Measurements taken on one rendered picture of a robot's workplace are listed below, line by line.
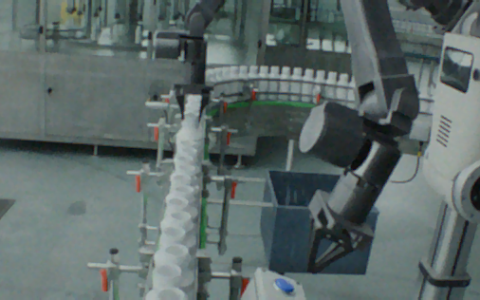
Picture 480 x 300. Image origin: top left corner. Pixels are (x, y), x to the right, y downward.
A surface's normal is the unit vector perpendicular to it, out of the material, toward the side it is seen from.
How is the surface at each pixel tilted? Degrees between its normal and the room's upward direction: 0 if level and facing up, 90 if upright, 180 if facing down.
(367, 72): 97
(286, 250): 90
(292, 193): 90
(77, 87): 90
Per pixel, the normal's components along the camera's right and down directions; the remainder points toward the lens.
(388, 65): 0.28, -0.12
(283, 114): 0.17, 0.32
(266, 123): 0.42, 0.27
